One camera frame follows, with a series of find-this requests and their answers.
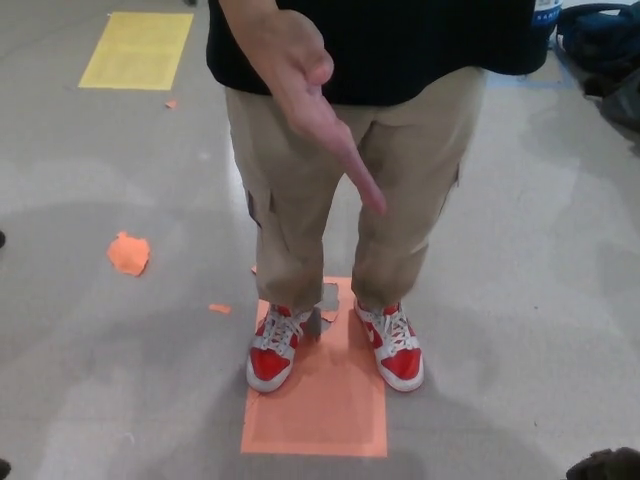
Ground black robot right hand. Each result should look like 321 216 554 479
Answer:
565 447 640 480

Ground person's bare right hand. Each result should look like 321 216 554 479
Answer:
238 9 389 216

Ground person's bare right forearm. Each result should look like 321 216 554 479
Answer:
218 0 301 46

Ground black t-shirt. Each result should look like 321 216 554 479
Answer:
206 0 549 106

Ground khaki cargo trousers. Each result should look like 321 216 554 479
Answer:
223 67 489 314

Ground yellow rectangular floor sheet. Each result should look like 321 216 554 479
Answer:
78 11 195 92

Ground red white left sneaker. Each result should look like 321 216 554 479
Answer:
353 298 425 393

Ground red white sneaker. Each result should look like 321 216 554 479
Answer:
353 298 425 393
245 303 314 394

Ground crumpled orange paper piece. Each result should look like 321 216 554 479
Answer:
106 231 152 278

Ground white container blue label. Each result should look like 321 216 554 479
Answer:
531 0 565 26

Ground red white right sneaker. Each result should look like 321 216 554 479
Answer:
245 303 314 394

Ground orange rectangular floor sheet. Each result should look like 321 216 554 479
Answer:
240 276 389 458

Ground dark blue backpack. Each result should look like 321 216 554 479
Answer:
555 2 640 76

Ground dark grey bag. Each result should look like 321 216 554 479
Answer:
582 67 640 134

